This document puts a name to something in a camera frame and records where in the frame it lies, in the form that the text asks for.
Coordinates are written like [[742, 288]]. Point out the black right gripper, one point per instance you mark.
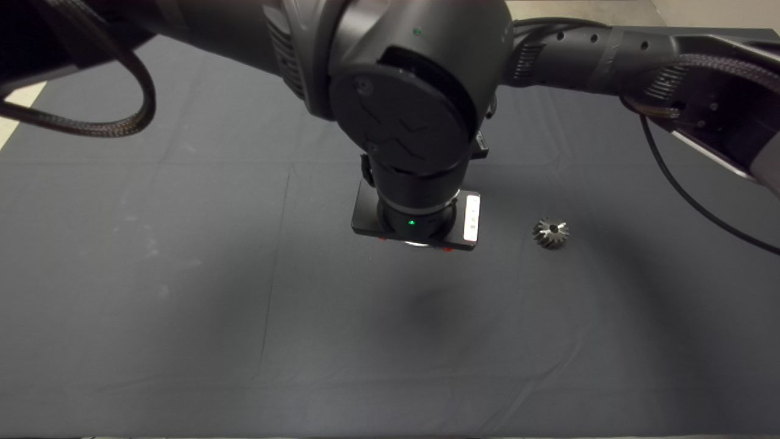
[[481, 149]]

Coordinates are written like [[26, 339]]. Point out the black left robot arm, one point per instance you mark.
[[396, 61]]

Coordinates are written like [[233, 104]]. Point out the large steel gear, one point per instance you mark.
[[551, 233]]

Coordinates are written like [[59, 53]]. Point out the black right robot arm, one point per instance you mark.
[[609, 55]]

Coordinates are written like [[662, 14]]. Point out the dark table cloth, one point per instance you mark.
[[183, 305]]

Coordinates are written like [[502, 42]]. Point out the round metal plate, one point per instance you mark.
[[417, 244]]

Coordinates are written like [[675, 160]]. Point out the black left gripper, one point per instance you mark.
[[364, 216]]

